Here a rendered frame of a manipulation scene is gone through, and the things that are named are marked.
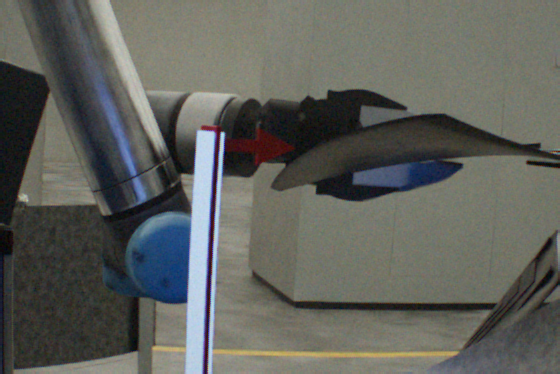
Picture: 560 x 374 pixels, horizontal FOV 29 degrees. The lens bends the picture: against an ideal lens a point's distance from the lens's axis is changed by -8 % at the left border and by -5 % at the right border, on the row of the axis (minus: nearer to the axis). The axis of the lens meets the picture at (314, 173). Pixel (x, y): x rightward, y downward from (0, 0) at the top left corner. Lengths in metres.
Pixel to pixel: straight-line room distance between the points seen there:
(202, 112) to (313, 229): 5.93
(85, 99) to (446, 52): 6.29
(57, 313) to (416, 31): 4.74
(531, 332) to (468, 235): 6.35
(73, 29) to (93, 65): 0.04
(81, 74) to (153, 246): 0.15
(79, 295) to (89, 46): 1.86
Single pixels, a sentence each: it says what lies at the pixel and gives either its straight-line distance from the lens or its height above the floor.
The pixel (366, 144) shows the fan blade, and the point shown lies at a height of 1.19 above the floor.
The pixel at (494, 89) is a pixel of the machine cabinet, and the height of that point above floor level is 1.46.
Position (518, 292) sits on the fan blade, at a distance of 1.05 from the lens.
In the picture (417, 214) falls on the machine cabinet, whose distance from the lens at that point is 7.09.
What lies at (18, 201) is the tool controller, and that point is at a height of 1.08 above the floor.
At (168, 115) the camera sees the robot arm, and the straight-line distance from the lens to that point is 1.01.
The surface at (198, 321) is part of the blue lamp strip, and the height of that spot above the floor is 1.06.
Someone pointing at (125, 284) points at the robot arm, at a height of 1.03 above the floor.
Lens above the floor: 1.20
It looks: 3 degrees down
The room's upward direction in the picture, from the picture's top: 4 degrees clockwise
